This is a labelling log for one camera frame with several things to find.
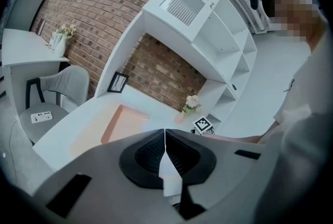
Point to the white shelf unit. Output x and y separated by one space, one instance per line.
216 40

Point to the person's right forearm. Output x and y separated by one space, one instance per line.
239 138

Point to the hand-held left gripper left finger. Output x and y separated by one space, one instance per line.
138 163

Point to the grey upholstered chair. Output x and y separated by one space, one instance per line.
65 82

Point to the white side desk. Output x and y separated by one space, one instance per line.
26 45

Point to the black remote control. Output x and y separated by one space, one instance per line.
234 87

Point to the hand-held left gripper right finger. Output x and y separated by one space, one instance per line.
197 163

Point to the pink vase with pale flowers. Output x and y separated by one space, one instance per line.
192 103

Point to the black picture frame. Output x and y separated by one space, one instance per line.
118 82

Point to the person's beige shirt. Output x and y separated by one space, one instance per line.
307 113

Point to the white vase with flowers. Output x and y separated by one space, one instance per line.
60 45

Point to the white glass cabinet door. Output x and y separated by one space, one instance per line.
182 4

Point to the person's head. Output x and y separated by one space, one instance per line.
294 9

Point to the grey cabinet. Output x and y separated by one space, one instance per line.
28 1

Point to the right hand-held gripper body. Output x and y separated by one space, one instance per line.
201 124

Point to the long white socket strip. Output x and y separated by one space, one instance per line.
41 117

